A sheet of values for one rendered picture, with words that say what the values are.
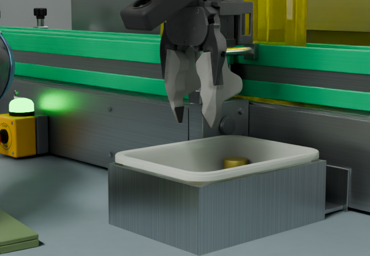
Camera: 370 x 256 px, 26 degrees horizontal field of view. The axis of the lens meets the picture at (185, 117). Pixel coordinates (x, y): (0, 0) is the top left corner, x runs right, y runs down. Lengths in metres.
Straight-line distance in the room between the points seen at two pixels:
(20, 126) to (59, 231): 0.46
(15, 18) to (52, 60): 3.33
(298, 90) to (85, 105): 0.39
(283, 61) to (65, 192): 0.37
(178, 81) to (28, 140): 0.51
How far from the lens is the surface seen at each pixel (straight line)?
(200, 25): 0.95
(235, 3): 0.97
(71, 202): 1.14
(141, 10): 0.90
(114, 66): 1.32
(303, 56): 1.14
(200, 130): 1.14
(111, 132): 1.30
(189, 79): 1.02
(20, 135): 1.43
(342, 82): 1.11
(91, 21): 1.86
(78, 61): 1.40
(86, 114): 1.36
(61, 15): 4.93
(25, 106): 1.45
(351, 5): 1.29
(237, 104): 1.18
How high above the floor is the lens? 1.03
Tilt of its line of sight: 9 degrees down
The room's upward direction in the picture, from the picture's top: straight up
